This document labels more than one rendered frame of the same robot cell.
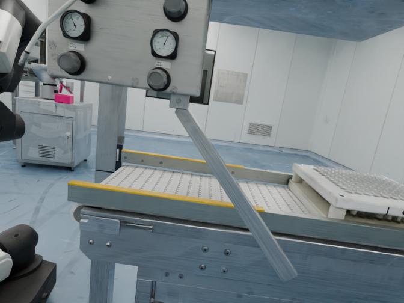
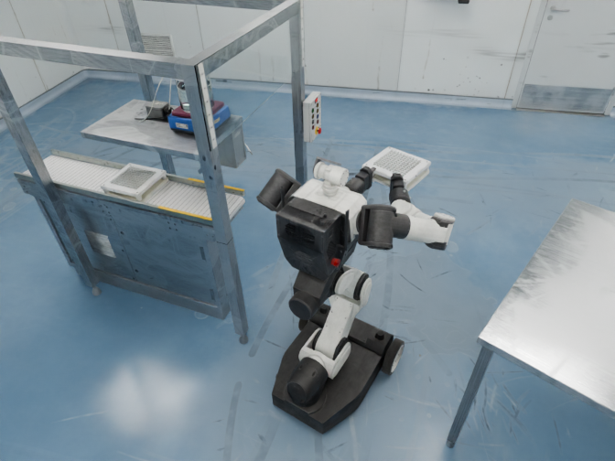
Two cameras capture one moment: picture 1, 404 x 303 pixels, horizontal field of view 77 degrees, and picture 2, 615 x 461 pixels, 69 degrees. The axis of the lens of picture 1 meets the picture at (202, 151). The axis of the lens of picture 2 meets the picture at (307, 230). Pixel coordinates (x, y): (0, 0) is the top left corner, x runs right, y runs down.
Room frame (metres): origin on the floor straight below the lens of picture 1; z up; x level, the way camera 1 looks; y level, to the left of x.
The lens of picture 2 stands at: (2.07, 1.25, 2.19)
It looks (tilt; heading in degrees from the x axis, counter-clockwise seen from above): 40 degrees down; 202
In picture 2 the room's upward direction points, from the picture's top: 2 degrees counter-clockwise
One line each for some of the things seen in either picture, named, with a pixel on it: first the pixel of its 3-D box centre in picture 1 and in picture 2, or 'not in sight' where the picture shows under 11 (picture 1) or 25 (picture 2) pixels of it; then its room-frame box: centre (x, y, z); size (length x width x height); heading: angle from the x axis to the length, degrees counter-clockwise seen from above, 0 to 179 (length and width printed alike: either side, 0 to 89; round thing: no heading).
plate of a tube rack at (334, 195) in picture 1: (364, 188); (134, 179); (0.55, -0.37, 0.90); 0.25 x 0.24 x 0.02; 0
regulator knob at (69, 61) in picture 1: (69, 58); not in sight; (0.36, 0.20, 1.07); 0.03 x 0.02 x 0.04; 90
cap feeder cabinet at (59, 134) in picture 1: (57, 132); not in sight; (2.96, 1.74, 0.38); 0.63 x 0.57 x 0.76; 98
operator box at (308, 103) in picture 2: not in sight; (311, 117); (-0.30, 0.33, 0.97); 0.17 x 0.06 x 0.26; 0
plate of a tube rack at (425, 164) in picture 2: not in sight; (396, 165); (0.17, 0.96, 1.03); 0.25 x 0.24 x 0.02; 71
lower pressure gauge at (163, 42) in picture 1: (164, 44); not in sight; (0.37, 0.07, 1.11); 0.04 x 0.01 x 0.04; 90
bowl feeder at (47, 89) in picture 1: (55, 83); not in sight; (3.01, 1.79, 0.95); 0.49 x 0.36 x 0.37; 98
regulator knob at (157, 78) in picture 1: (157, 75); not in sight; (0.36, 0.07, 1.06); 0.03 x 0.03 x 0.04; 0
